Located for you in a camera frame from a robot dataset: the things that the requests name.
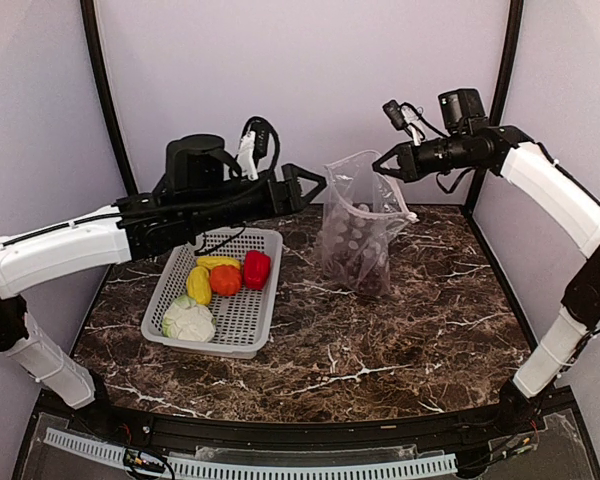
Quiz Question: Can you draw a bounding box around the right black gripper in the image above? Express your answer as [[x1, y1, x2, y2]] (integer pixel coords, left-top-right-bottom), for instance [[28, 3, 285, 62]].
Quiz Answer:
[[374, 132, 481, 182]]

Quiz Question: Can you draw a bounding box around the clear zip top bag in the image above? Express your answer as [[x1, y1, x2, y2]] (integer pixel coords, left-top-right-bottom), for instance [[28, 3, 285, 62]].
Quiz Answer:
[[317, 150, 418, 297]]

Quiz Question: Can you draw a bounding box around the dark red grape bunch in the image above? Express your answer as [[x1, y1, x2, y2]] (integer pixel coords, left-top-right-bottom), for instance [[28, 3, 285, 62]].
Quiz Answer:
[[321, 203, 390, 296]]

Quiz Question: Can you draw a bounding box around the orange bell pepper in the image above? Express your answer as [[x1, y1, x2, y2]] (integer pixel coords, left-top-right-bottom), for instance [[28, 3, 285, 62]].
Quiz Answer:
[[210, 265, 242, 296]]

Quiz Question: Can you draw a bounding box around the yellow bell pepper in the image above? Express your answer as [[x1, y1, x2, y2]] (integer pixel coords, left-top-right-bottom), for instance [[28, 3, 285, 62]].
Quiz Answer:
[[186, 266, 212, 305]]

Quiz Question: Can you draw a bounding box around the white plastic perforated basket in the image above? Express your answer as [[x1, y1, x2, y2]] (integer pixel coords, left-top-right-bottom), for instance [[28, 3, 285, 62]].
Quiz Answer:
[[141, 228, 283, 359]]

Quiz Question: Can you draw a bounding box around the white green cauliflower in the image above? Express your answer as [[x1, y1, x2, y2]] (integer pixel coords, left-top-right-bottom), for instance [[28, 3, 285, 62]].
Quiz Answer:
[[162, 295, 216, 342]]

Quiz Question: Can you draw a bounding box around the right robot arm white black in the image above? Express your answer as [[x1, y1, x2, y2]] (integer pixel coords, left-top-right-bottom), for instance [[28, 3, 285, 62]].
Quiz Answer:
[[372, 88, 600, 434]]

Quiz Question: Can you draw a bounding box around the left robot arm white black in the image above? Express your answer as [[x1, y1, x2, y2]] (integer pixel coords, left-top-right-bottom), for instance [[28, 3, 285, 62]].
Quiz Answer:
[[0, 127, 326, 436]]

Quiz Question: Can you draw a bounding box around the red bell pepper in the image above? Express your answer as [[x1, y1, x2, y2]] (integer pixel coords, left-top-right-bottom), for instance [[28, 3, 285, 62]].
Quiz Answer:
[[243, 250, 271, 290]]

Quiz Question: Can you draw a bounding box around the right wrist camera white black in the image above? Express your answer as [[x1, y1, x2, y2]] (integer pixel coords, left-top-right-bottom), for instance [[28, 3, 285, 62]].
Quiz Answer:
[[382, 99, 445, 146]]

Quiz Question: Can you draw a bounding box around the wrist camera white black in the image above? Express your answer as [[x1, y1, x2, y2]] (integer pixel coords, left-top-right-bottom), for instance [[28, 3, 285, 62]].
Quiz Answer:
[[382, 99, 445, 146], [236, 116, 281, 182]]

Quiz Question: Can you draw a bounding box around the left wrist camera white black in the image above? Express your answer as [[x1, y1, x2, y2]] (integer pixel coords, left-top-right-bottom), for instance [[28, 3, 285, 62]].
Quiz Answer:
[[236, 116, 281, 182]]

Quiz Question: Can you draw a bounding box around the right black frame post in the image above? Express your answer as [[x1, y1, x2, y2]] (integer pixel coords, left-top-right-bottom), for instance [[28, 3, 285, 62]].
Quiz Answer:
[[463, 0, 525, 206]]

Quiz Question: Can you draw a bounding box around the black frame post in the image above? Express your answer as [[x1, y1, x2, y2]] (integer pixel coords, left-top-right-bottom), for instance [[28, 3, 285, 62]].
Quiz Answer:
[[463, 0, 525, 206], [79, 0, 139, 195]]

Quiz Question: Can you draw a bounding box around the left black frame post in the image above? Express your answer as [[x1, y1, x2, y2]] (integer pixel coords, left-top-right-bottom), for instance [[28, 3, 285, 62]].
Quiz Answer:
[[79, 0, 139, 195]]

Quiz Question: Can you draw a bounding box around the black curved front rail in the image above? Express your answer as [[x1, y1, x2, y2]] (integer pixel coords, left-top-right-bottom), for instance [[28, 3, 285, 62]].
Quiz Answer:
[[56, 405, 545, 452]]

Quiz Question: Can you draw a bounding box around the white slotted cable duct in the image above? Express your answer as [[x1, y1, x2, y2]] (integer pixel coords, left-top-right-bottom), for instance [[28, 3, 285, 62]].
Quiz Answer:
[[43, 428, 458, 480]]

